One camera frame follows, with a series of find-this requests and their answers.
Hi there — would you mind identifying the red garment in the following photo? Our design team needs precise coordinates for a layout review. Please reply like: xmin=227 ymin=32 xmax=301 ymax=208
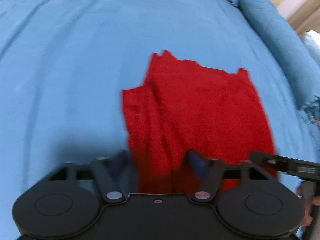
xmin=122 ymin=51 xmax=276 ymax=195

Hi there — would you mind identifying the right hand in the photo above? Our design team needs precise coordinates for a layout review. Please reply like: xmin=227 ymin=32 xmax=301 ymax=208
xmin=296 ymin=181 xmax=319 ymax=227

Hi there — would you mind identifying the blue folded duvet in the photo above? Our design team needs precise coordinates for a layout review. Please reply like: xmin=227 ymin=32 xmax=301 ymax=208
xmin=227 ymin=0 xmax=319 ymax=122

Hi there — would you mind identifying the blue bed sheet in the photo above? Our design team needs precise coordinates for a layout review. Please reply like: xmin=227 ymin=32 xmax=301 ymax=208
xmin=1 ymin=0 xmax=319 ymax=239

